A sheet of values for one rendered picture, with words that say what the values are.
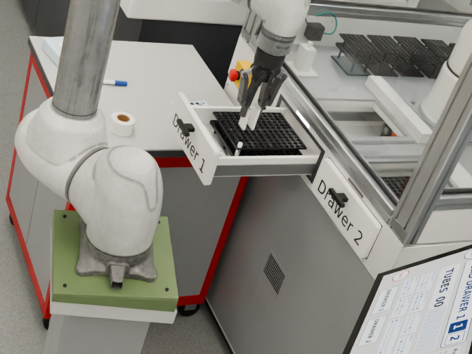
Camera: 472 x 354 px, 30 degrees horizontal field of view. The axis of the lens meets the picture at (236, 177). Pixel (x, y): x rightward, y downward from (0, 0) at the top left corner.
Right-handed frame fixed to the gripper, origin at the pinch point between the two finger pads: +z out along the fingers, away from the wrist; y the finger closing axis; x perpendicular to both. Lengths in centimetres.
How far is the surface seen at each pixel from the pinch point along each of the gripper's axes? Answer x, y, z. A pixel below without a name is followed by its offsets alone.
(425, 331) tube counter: -86, -5, -10
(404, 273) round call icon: -64, 9, -2
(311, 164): -4.7, 21.6, 12.5
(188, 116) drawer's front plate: 12.2, -10.7, 8.5
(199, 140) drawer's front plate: 2.8, -10.7, 9.6
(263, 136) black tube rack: 4.7, 9.8, 9.8
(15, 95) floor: 163, -13, 99
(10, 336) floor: 22, -45, 100
